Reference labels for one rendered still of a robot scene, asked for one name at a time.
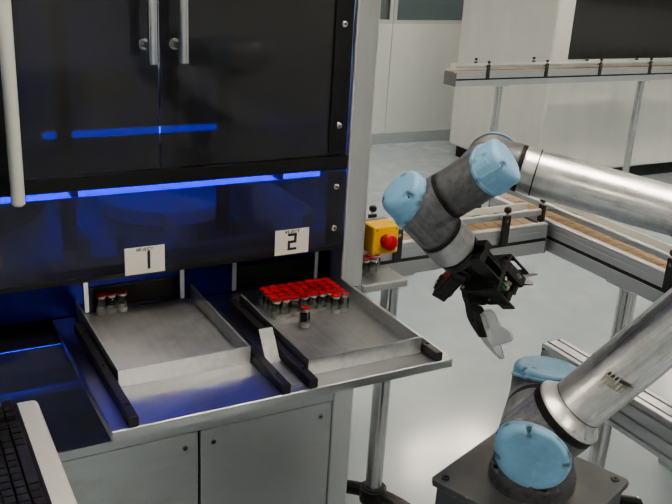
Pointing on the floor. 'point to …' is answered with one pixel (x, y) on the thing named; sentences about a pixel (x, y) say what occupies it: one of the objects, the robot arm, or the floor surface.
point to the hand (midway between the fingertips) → (514, 321)
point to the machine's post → (353, 217)
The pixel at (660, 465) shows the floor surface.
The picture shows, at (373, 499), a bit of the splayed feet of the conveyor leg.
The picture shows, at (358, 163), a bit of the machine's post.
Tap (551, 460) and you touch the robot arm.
